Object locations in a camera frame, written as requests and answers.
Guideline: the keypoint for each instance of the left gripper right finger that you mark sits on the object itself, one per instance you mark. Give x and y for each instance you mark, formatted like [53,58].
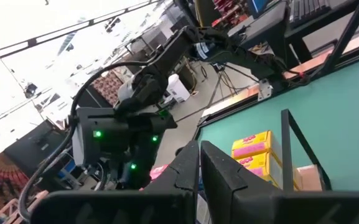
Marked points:
[244,202]

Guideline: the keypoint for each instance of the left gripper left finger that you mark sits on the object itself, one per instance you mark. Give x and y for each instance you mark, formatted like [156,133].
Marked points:
[166,199]

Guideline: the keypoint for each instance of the red Froot Loops cereal box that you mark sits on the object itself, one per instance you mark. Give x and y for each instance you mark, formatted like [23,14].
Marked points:
[159,171]

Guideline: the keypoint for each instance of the yellow Corn Pops cereal box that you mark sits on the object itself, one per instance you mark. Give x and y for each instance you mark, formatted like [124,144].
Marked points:
[266,168]
[254,144]

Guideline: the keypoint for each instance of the brown patterned cloth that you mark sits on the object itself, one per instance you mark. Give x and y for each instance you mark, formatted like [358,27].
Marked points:
[107,87]

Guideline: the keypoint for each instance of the black monitor screen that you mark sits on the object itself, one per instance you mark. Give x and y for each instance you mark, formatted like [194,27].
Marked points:
[33,146]

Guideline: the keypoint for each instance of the red patterned cloth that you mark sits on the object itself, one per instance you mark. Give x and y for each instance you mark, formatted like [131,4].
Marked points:
[2,171]

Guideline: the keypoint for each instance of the grey equipment stand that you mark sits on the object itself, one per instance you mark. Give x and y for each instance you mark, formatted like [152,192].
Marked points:
[263,25]

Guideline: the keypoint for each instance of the laptop with blue screen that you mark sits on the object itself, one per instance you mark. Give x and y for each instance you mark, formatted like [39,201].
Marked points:
[258,4]

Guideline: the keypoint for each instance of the black keyboard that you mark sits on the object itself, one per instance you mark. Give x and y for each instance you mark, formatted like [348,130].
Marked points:
[310,7]

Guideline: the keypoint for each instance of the wooden shelf with black frame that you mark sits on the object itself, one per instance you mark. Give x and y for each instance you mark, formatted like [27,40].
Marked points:
[286,149]

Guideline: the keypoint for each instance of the silver corner bracket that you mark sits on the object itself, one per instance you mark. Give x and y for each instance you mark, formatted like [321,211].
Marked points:
[264,90]

